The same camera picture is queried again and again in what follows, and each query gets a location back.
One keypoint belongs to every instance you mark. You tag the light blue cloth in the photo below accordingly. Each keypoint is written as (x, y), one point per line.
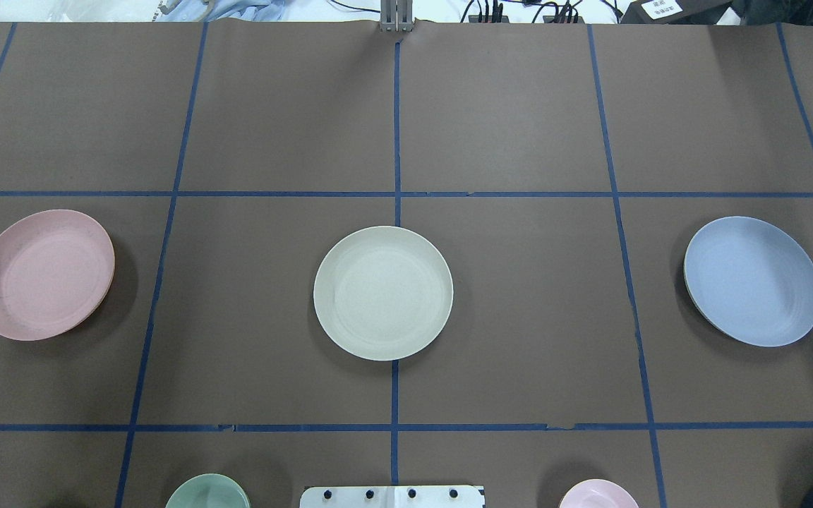
(255, 11)

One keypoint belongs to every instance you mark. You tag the pink plate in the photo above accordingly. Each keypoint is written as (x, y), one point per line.
(56, 267)

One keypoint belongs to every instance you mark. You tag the pink bowl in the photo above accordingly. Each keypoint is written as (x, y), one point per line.
(597, 493)

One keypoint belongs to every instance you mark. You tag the top camera mount bracket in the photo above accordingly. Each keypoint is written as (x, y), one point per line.
(396, 16)

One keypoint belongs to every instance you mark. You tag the cream plate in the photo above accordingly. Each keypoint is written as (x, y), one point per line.
(383, 293)

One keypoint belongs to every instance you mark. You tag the green bowl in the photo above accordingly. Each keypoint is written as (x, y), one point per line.
(209, 490)

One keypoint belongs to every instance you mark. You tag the blue plate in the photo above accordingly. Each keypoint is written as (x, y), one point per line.
(751, 281)

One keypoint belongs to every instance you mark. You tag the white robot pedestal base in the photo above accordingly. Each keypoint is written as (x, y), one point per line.
(394, 496)

